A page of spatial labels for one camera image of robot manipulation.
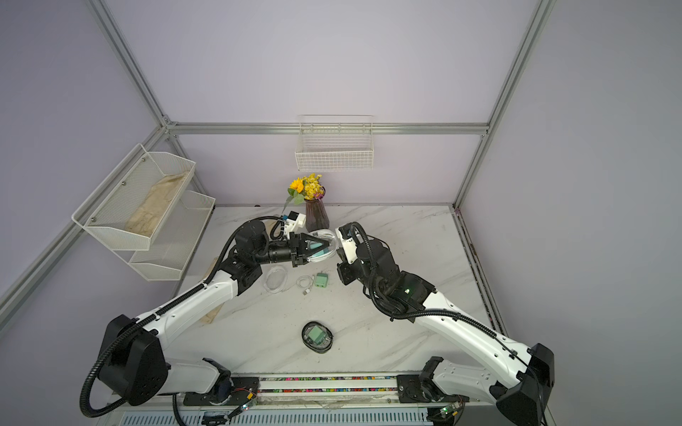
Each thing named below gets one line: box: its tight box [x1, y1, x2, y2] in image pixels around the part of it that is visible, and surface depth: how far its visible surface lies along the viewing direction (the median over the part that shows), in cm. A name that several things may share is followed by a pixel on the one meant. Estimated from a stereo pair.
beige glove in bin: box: [125, 171, 190, 237], surface depth 81 cm
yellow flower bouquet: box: [282, 173, 326, 213], surface depth 95 cm
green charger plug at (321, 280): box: [314, 270, 329, 289], surface depth 97 cm
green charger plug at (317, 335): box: [308, 324, 326, 345], surface depth 84 cm
